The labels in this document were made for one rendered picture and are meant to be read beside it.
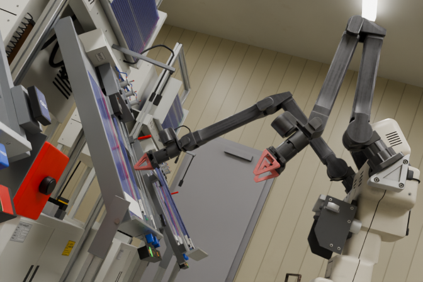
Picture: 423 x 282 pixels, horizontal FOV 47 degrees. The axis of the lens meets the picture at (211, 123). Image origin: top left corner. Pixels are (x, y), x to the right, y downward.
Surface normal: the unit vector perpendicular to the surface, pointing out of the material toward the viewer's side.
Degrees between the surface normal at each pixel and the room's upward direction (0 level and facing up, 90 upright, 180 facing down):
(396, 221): 90
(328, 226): 90
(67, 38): 90
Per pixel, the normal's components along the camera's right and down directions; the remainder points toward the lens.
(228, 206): -0.26, -0.39
